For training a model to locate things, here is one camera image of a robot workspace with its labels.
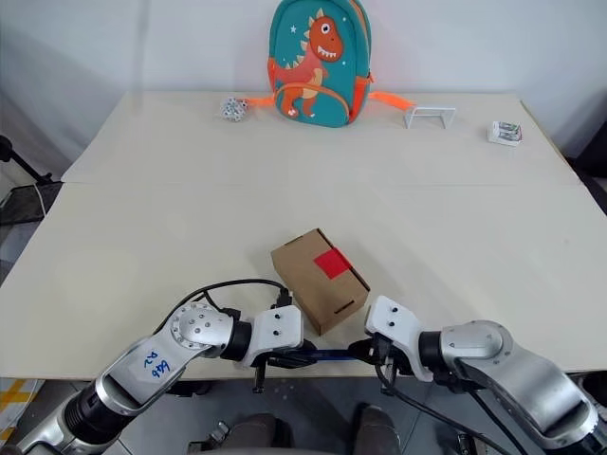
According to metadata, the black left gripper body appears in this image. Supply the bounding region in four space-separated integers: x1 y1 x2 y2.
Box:
238 349 304 394

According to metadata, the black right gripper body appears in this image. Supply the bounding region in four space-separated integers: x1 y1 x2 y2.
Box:
366 333 414 381

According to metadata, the blue cutter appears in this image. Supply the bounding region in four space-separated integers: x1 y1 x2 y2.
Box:
301 347 355 363

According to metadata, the brown cardboard box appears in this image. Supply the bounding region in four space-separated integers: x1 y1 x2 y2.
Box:
270 227 372 337

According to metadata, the red tape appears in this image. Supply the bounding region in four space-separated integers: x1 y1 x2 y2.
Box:
313 246 351 279

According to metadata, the dark grey rounded shape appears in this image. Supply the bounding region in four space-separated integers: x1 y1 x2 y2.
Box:
226 412 291 455
352 402 400 455

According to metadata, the black-and-white spotted small ball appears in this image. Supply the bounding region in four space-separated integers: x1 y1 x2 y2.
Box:
219 96 248 123

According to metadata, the small white packet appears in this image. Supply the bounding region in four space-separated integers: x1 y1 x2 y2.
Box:
487 120 524 146

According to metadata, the teal dinosaur backpack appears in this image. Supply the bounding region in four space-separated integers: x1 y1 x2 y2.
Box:
244 0 413 129

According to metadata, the black furniture piece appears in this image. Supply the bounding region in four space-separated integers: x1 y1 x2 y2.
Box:
562 89 607 210

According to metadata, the black tripod stand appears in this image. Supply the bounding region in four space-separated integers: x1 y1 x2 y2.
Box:
0 135 55 187

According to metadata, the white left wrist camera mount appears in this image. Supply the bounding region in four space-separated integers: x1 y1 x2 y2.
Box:
235 304 304 370

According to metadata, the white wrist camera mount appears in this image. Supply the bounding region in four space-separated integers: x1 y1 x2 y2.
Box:
235 304 304 370
363 295 435 382

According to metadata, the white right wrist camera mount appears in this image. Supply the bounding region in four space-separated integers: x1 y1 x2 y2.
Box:
363 295 435 382

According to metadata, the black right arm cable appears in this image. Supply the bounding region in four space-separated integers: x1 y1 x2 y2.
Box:
377 359 483 455

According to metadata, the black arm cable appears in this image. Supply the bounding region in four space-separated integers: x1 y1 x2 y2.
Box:
151 279 294 338
377 359 483 455

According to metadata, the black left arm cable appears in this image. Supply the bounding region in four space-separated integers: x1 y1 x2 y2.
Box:
151 279 294 338

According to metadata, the white miniature goal frame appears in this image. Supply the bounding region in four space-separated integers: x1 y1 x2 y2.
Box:
402 106 457 130

